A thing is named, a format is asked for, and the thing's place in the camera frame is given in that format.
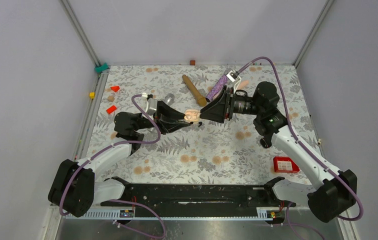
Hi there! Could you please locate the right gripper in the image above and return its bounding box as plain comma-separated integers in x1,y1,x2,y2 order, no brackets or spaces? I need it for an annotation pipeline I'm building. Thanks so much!
200,85,263,124

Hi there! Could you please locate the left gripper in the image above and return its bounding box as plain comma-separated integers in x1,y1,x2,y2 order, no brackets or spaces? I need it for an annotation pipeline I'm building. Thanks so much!
136,100,191,135

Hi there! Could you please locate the beige charging case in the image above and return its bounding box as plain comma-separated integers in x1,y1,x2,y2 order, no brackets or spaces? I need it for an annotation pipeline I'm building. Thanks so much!
183,109,201,123

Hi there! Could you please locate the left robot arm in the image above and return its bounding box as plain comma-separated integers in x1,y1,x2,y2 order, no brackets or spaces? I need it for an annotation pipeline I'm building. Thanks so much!
47,100,200,217

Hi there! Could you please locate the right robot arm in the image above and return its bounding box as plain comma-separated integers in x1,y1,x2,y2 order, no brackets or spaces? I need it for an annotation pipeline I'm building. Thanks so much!
200,81,364,223

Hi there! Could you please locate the silver microphone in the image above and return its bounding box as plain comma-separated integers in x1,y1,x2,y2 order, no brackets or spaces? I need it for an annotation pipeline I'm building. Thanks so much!
163,93,175,105

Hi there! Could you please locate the gold microphone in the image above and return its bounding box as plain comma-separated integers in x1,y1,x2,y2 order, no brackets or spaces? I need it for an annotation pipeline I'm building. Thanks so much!
182,74,207,107

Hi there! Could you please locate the purple glitter microphone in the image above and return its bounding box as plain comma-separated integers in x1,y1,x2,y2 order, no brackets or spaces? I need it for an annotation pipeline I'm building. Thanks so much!
205,72,229,103

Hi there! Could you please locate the pink microphone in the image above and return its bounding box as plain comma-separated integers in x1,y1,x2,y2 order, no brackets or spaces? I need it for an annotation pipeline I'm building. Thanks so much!
237,80,250,90

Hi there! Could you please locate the floral table mat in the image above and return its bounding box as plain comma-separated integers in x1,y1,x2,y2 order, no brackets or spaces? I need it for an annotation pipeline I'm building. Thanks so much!
86,62,319,185

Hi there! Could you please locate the red triangle block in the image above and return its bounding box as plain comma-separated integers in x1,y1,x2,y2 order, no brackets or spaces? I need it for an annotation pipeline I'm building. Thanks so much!
110,85,120,93

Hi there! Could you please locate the teal corner clip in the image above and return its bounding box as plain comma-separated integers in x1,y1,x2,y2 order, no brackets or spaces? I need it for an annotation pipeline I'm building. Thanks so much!
94,62,110,74

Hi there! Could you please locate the red box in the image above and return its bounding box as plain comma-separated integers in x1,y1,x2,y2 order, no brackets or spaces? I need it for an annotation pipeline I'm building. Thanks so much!
273,156,300,174

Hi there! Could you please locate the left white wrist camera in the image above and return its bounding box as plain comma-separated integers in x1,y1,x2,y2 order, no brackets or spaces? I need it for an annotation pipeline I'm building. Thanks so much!
141,92,158,116

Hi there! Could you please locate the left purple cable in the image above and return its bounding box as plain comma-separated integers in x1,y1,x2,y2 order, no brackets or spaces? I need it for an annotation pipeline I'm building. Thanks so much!
58,94,162,217

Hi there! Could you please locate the purple cable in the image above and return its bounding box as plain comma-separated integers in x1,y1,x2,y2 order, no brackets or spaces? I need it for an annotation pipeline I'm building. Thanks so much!
109,199,167,239
58,94,162,217
236,56,365,222

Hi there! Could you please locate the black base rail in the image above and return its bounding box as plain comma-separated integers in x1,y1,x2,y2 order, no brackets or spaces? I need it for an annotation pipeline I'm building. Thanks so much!
101,177,289,219

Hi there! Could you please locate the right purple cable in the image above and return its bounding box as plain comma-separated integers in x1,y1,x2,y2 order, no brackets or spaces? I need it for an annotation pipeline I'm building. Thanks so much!
236,56,365,222

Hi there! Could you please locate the bottom purple cable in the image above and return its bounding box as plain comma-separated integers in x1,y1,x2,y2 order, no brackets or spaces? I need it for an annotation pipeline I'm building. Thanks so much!
109,199,167,239

